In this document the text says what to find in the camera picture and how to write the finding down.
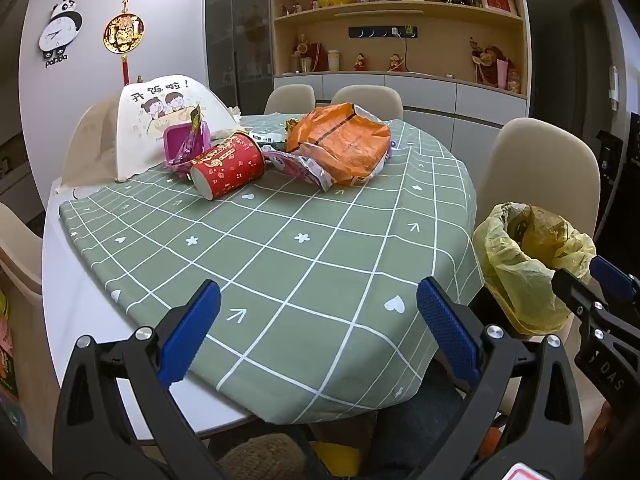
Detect brown plush cushion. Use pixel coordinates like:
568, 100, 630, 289
215, 434, 303, 480

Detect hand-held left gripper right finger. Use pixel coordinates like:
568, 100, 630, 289
415, 276, 586, 480

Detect wooden wall shelf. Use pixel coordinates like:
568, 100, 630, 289
270, 0, 531, 101

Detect pink purple snack wrapper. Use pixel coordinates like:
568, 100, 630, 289
261, 146, 333, 192

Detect bin with yellow plastic bag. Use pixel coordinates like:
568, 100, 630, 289
472, 202, 597, 336

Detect red paper cup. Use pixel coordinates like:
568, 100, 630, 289
190, 132, 266, 201

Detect yellow cloth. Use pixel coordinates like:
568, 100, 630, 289
315, 441, 362, 472

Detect black power strip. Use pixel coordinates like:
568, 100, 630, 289
348, 25, 418, 40

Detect panda wall clock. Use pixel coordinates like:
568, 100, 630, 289
39, 0, 83, 68

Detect pink plastic box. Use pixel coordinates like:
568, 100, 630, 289
162, 121, 213, 171

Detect white lower cabinet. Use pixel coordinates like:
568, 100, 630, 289
272, 72, 531, 128

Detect beige dining chair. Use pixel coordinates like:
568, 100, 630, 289
263, 85, 317, 116
62, 100, 121, 186
330, 85, 403, 121
475, 117, 602, 241
0, 202, 45, 301

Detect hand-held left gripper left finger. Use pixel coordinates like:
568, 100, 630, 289
52, 280, 222, 480

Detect black appliance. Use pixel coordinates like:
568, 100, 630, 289
597, 130, 640, 241

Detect colourful boxes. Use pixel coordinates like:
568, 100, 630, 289
0, 290, 22, 411

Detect green checked tablecloth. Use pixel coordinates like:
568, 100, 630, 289
59, 114, 485, 421

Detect dark glass cabinet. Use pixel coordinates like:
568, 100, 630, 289
205, 0, 274, 116

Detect orange snack bag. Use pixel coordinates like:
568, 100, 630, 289
285, 101, 392, 188

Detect red gold hanging ornament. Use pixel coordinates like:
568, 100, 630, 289
102, 0, 146, 85

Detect shiny purple snack wrapper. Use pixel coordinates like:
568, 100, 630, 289
167, 130, 202, 172

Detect person's right forearm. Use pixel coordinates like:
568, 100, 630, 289
587, 401, 640, 466

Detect person's blue jeans leg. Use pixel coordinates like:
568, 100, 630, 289
377, 360, 468, 480

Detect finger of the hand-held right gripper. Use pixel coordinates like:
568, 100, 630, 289
589, 256, 640, 306
551, 268, 613, 321

